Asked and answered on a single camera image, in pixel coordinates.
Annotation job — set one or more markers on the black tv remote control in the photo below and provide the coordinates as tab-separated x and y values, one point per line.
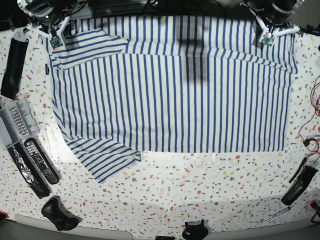
41	161

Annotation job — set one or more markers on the black cylindrical case left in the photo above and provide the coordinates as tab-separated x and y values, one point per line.
14	68

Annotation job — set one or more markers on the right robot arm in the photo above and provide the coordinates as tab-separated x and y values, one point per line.
49	18

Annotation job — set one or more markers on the blue white striped t-shirt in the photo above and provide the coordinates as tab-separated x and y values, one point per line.
180	84

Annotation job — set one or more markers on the red tipped screwdriver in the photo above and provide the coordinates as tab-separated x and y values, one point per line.
278	213

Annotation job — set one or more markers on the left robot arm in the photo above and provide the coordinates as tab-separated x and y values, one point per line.
272	17

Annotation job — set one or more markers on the black game controller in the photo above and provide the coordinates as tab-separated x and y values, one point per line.
53	212

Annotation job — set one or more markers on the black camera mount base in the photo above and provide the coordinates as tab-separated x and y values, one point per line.
195	231

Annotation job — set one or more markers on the black thin rod tool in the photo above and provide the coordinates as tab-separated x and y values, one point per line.
304	160

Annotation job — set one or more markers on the black curved handheld device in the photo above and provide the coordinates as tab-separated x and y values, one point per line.
299	185

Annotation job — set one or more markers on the clear plastic screw box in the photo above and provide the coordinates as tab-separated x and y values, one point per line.
17	123

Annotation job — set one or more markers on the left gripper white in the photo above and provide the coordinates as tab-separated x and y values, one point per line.
270	31

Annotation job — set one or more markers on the black foil wrapped bar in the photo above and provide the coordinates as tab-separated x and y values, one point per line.
28	171

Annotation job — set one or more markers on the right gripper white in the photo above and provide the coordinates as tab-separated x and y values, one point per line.
53	32

